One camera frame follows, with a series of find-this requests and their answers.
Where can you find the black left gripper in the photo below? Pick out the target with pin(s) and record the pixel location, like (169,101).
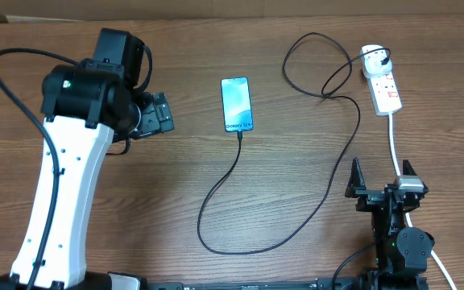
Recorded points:
(158,116)

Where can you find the black Samsung Galaxy smartphone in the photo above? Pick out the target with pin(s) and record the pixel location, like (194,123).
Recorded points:
(236,104)

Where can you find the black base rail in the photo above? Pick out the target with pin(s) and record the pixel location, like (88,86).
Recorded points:
(256,285)

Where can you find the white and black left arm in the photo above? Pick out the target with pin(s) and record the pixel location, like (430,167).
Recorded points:
(87,106)

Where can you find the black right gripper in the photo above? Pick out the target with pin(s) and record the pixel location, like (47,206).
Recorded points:
(370,197)

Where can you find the white USB wall charger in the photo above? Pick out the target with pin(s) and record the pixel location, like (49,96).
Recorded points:
(375,60)

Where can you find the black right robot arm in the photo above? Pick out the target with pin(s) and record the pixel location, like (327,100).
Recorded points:
(401,251)

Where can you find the white power strip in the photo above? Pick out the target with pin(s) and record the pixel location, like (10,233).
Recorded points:
(384,94)

